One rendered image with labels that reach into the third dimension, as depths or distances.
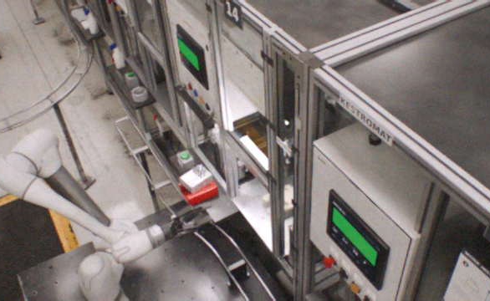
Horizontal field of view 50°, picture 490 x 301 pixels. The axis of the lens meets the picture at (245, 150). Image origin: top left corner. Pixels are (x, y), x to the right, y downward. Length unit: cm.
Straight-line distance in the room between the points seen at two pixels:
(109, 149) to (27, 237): 98
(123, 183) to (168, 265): 153
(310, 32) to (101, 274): 140
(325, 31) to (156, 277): 153
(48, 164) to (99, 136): 228
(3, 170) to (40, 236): 176
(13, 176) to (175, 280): 91
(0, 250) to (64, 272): 124
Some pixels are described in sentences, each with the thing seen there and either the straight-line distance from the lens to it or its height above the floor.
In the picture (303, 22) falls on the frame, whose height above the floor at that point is 201.
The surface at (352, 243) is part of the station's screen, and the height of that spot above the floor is 159.
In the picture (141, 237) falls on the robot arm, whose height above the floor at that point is 117.
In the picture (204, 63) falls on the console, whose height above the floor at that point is 166.
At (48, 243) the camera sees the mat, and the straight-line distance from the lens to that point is 387.
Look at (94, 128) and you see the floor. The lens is 466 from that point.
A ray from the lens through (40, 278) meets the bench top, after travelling 283.
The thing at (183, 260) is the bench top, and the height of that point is 68.
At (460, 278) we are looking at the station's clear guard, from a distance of 133.
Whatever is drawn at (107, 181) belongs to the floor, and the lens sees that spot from 415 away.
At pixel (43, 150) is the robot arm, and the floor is 143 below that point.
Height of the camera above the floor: 283
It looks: 43 degrees down
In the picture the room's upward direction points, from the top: 5 degrees counter-clockwise
